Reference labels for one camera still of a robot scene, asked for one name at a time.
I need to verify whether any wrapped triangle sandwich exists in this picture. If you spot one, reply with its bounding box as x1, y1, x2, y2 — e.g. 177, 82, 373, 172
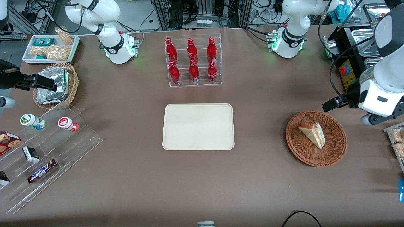
298, 122, 326, 149

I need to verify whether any cream plastic tray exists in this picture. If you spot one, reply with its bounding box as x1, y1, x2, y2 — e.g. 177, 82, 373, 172
162, 103, 235, 151

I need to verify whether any red cookie box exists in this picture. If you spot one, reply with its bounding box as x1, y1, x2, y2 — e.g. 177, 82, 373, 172
0, 131, 22, 156

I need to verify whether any red cola bottle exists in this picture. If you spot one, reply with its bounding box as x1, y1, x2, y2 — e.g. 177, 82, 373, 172
169, 61, 181, 84
207, 37, 217, 63
187, 38, 198, 64
189, 59, 199, 83
165, 38, 178, 65
207, 61, 217, 83

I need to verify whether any teal cloth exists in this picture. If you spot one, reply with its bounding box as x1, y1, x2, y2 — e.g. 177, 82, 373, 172
328, 4, 355, 20

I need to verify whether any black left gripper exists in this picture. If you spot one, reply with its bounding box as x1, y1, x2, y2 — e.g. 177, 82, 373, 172
322, 85, 362, 113

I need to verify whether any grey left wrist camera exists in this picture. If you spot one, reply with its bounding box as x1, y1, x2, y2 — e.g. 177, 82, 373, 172
361, 113, 381, 126

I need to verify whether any aluminium foil container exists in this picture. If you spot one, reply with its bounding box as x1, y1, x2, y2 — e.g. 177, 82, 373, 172
37, 67, 69, 105

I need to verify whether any red label yogurt cup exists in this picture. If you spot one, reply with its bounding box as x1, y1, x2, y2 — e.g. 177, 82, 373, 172
58, 117, 80, 132

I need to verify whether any small black white carton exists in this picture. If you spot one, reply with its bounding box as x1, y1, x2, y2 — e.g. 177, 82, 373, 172
22, 146, 40, 163

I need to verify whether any light wicker basket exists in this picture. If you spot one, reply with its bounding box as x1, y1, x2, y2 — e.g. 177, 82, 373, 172
33, 62, 79, 110

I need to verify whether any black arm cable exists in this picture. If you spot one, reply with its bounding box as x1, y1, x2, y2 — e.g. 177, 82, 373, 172
318, 0, 384, 96

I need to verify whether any white snack tray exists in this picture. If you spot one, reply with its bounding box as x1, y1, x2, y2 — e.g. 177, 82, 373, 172
22, 34, 80, 64

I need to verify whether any green label yogurt cup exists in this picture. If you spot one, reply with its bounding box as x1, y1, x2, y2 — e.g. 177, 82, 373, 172
20, 113, 46, 130

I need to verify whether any clear acrylic bottle rack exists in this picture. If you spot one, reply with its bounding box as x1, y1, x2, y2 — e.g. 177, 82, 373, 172
164, 33, 223, 88

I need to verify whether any Snickers chocolate bar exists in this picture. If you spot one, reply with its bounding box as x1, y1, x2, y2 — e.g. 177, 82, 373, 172
27, 159, 58, 184

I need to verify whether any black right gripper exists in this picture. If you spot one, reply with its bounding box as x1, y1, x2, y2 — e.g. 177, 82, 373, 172
0, 59, 58, 92

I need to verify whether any black loop cable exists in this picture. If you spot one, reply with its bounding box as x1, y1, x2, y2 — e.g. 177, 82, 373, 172
282, 211, 322, 227

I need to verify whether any clear acrylic stepped shelf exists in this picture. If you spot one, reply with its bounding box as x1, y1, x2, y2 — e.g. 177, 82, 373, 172
0, 104, 103, 215

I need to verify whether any brown wicker basket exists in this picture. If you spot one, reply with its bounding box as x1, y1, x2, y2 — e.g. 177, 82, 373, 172
286, 110, 348, 167

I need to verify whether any grey tray with crackers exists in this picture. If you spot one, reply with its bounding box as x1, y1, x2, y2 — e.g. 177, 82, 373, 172
383, 122, 404, 174

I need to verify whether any small steel tray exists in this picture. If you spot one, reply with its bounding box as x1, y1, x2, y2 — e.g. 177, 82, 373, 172
364, 57, 384, 69

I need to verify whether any large steel tray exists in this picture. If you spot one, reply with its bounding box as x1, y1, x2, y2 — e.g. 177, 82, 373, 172
351, 28, 379, 58

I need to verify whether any yellow emergency stop box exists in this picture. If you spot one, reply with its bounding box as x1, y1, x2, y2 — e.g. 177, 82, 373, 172
338, 58, 357, 92

